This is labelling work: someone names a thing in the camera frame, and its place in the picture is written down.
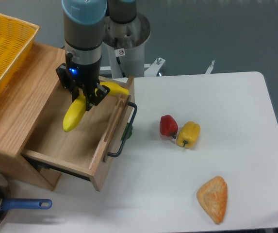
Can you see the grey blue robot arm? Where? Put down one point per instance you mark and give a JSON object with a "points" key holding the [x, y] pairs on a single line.
{"points": [[84, 34]]}

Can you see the yellow toy bell pepper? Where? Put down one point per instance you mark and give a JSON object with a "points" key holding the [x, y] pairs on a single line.
{"points": [[188, 135]]}

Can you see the green toy bell pepper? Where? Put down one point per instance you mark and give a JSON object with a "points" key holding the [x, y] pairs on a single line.
{"points": [[127, 132]]}

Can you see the yellow toy banana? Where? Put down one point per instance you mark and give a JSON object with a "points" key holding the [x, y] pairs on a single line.
{"points": [[78, 107]]}

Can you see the toy triangular pastry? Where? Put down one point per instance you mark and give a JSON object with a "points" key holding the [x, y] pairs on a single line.
{"points": [[212, 197]]}

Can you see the wooden drawer cabinet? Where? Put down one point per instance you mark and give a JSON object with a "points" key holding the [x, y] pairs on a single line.
{"points": [[21, 104]]}

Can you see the open wooden top drawer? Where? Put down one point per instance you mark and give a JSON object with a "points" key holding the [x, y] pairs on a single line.
{"points": [[82, 152]]}

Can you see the black metal drawer handle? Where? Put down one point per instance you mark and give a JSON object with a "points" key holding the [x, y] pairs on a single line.
{"points": [[116, 154]]}

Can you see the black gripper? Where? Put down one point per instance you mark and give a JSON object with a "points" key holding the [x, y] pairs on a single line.
{"points": [[74, 76]]}

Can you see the red toy bell pepper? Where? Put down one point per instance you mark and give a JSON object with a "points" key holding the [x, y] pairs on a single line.
{"points": [[168, 126]]}

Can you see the yellow plastic basket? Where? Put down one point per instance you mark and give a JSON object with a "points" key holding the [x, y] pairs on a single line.
{"points": [[16, 40]]}

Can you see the white metal table frame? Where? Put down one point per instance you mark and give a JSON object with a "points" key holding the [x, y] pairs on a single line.
{"points": [[151, 70]]}

